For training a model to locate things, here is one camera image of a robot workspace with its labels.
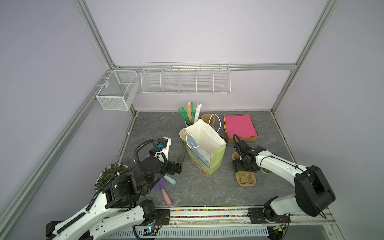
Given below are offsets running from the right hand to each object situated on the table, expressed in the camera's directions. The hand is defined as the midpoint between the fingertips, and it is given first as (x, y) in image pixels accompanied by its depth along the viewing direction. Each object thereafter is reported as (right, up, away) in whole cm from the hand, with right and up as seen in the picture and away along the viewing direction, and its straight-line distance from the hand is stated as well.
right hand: (243, 168), depth 88 cm
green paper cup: (0, +7, -29) cm, 30 cm away
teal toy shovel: (-43, -6, -3) cm, 43 cm away
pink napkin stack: (+6, +25, +21) cm, 33 cm away
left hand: (-36, +14, -25) cm, 46 cm away
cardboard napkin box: (+10, +16, +14) cm, 23 cm away
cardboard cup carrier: (-21, +31, +24) cm, 45 cm away
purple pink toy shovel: (-48, -9, -4) cm, 49 cm away
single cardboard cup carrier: (0, -5, -2) cm, 6 cm away
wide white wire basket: (-35, +57, +12) cm, 68 cm away
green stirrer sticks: (-33, +28, +14) cm, 46 cm away
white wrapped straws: (-27, +34, +12) cm, 45 cm away
